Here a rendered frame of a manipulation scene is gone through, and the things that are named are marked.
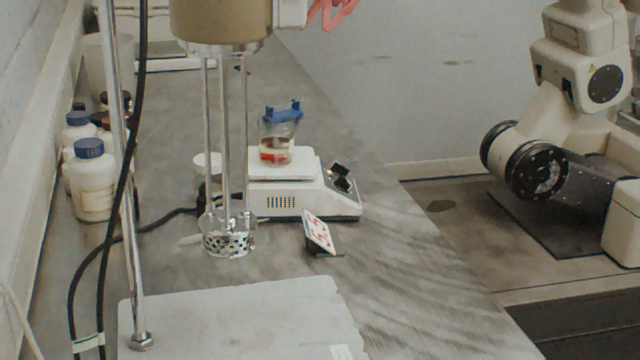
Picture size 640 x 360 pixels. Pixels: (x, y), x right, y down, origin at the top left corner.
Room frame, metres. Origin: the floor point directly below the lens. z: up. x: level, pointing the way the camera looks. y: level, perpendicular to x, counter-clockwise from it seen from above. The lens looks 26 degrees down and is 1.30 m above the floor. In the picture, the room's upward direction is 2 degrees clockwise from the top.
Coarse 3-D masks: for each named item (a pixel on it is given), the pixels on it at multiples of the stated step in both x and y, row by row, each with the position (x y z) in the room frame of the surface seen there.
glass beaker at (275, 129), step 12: (264, 120) 1.03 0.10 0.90; (276, 120) 1.03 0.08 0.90; (288, 120) 1.03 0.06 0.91; (264, 132) 0.98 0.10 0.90; (276, 132) 0.98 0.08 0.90; (288, 132) 0.99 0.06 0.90; (264, 144) 0.98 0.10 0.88; (276, 144) 0.98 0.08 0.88; (288, 144) 0.99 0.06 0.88; (264, 156) 0.98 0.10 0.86; (276, 156) 0.98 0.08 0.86; (288, 156) 0.99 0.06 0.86; (276, 168) 0.98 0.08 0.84
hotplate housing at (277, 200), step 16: (320, 176) 1.00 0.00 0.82; (240, 192) 0.99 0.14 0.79; (256, 192) 0.95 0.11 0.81; (272, 192) 0.95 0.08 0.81; (288, 192) 0.95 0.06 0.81; (304, 192) 0.95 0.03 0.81; (320, 192) 0.96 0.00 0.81; (256, 208) 0.95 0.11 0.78; (272, 208) 0.95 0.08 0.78; (288, 208) 0.95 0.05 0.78; (304, 208) 0.95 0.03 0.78; (320, 208) 0.96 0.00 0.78; (336, 208) 0.96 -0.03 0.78; (352, 208) 0.96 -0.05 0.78
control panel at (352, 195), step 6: (324, 162) 1.07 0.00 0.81; (324, 168) 1.04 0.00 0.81; (324, 174) 1.01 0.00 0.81; (330, 174) 1.03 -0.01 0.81; (348, 174) 1.08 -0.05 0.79; (324, 180) 0.99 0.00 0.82; (330, 180) 1.00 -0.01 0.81; (348, 180) 1.05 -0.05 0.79; (330, 186) 0.98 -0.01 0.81; (354, 186) 1.04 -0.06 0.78; (336, 192) 0.97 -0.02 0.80; (342, 192) 0.98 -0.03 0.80; (354, 192) 1.01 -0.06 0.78; (348, 198) 0.97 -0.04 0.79; (354, 198) 0.98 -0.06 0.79
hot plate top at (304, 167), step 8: (248, 152) 1.04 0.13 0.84; (256, 152) 1.04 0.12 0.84; (296, 152) 1.05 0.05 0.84; (304, 152) 1.05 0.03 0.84; (312, 152) 1.05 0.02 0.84; (248, 160) 1.01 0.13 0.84; (256, 160) 1.01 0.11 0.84; (296, 160) 1.01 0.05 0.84; (304, 160) 1.02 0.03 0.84; (312, 160) 1.02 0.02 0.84; (248, 168) 0.97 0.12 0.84; (256, 168) 0.98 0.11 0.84; (264, 168) 0.98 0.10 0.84; (288, 168) 0.98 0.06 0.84; (296, 168) 0.98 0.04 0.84; (304, 168) 0.98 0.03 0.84; (312, 168) 0.99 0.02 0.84; (256, 176) 0.95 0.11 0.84; (264, 176) 0.95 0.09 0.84; (272, 176) 0.95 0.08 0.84; (280, 176) 0.96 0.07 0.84; (288, 176) 0.96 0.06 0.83; (296, 176) 0.96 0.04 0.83; (304, 176) 0.96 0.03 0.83; (312, 176) 0.96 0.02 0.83
